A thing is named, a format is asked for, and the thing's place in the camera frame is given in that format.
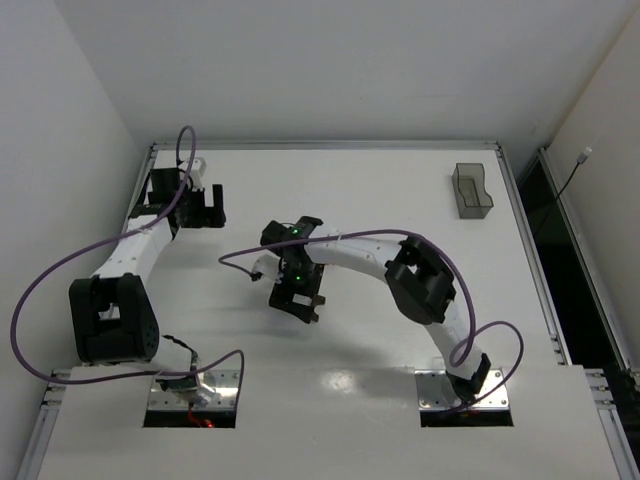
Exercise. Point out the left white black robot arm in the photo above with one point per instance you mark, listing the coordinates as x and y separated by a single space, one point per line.
112 316

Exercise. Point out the aluminium table frame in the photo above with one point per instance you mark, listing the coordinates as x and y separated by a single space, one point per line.
338 399

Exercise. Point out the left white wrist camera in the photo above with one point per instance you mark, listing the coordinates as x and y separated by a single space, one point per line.
196 174

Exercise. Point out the dark wood arch block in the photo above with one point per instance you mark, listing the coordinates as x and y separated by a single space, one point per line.
316 307

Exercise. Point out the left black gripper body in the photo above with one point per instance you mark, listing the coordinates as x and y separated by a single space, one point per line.
201 210

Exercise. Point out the grey translucent plastic bin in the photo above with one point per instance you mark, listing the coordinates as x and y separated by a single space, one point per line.
472 199

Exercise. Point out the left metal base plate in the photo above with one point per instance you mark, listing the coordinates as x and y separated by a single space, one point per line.
212 391

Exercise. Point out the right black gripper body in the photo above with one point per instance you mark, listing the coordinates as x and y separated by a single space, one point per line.
296 301

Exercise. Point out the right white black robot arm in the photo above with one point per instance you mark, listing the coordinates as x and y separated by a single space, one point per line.
420 282

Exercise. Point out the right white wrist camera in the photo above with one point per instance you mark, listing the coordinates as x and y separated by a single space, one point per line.
266 266

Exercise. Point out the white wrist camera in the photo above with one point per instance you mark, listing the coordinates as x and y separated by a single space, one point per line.
266 266
196 174

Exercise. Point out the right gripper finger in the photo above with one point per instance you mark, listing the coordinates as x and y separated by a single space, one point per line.
305 313
303 300

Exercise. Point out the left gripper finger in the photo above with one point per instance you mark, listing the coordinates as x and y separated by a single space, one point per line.
218 215
199 215

